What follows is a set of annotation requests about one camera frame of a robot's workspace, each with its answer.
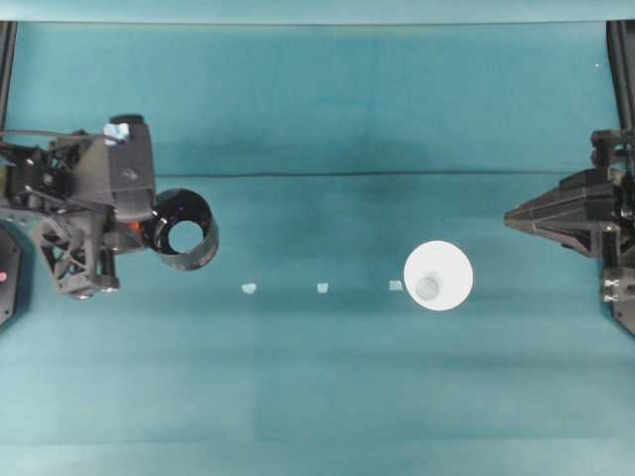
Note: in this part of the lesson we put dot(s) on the white paper cup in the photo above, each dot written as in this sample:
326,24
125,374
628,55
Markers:
446,263

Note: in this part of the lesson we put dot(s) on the small white scrap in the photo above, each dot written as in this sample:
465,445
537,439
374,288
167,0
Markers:
395,286
249,288
322,288

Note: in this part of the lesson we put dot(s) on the blue-green table cloth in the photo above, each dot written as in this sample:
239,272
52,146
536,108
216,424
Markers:
317,387

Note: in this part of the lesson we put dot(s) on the black table frame rail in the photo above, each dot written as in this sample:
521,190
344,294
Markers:
6,74
622,74

